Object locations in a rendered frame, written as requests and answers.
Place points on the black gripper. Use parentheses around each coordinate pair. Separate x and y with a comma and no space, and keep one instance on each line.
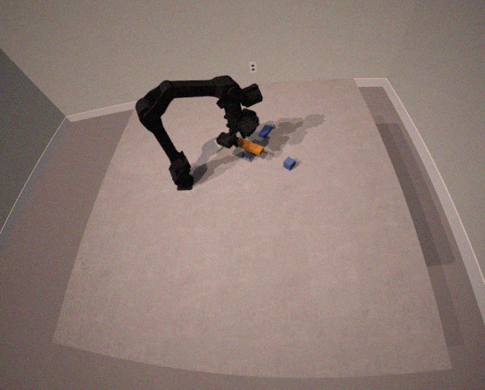
(229,139)

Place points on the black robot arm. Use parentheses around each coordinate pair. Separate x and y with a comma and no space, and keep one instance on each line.
(155,103)

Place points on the orange bar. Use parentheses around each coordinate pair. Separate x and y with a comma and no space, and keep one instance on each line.
(250,146)

